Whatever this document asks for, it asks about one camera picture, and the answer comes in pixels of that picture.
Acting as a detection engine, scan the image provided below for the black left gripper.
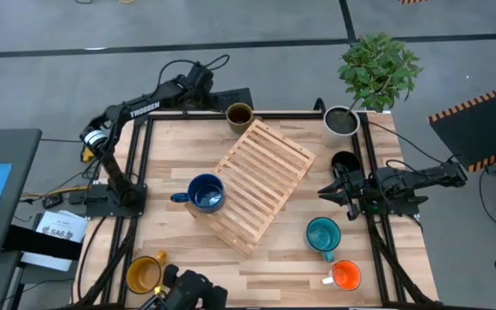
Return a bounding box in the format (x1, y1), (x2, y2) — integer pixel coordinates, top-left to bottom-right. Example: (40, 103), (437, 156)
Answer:
(185, 63), (254, 111)

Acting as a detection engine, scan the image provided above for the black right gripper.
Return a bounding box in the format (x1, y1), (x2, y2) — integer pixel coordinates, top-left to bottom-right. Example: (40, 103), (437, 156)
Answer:
(318, 166), (378, 220)

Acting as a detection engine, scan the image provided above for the teal coffee mug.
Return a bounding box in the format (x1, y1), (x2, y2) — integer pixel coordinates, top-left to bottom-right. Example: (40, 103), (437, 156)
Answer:
(304, 216), (343, 264)

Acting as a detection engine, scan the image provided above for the olive brown coffee mug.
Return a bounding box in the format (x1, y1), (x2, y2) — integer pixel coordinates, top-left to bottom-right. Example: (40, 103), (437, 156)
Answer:
(225, 102), (263, 135)

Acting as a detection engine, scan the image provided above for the black coffee mug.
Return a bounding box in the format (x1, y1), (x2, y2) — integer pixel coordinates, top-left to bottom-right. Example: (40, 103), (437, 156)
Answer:
(330, 150), (362, 178)

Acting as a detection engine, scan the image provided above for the dark blue coffee mug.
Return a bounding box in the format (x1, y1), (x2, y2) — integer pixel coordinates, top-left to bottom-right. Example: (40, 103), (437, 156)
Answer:
(170, 173), (226, 215)

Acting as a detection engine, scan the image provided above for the yellow coffee mug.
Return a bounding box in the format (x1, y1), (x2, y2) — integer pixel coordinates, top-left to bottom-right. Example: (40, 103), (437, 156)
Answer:
(125, 249), (168, 295)

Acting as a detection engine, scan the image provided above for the wooden slatted rack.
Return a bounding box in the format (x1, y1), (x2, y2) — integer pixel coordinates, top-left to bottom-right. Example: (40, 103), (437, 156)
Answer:
(183, 118), (318, 259)

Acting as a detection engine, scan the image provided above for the green plant in white pot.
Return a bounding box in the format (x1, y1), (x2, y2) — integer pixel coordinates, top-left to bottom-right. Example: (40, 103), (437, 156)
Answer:
(321, 32), (425, 150)

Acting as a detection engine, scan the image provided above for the black power adapter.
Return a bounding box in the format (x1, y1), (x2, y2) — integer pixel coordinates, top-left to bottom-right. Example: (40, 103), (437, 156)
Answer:
(40, 194), (64, 208)

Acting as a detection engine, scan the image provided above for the white printed paper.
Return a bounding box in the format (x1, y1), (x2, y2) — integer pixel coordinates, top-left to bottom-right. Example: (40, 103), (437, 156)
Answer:
(19, 209), (89, 272)

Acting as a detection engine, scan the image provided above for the gray desk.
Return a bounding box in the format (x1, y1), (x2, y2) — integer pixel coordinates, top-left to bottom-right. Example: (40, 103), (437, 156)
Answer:
(0, 127), (43, 259)

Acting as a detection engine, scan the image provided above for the black flat bar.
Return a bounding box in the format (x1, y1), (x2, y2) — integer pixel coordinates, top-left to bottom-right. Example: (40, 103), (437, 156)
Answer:
(3, 224), (84, 261)

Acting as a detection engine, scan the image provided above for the black metal table frame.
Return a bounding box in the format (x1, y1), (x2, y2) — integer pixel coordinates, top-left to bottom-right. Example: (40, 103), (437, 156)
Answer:
(71, 97), (443, 310)

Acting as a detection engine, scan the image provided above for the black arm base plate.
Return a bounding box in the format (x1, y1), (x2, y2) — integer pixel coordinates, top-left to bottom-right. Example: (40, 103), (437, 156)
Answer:
(358, 195), (421, 216)
(84, 183), (148, 218)

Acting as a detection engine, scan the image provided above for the orange mug with white handle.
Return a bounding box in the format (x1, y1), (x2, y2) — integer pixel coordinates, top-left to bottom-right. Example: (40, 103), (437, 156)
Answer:
(319, 259), (363, 292)

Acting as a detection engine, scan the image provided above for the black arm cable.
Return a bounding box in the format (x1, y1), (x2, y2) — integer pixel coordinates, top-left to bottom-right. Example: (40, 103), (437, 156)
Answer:
(367, 121), (443, 164)

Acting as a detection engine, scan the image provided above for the black camera rig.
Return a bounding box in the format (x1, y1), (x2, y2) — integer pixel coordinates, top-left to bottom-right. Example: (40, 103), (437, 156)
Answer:
(138, 263), (228, 310)

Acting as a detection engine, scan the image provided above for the yellow cable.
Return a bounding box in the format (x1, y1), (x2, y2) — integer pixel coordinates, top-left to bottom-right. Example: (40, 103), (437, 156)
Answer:
(20, 184), (90, 202)

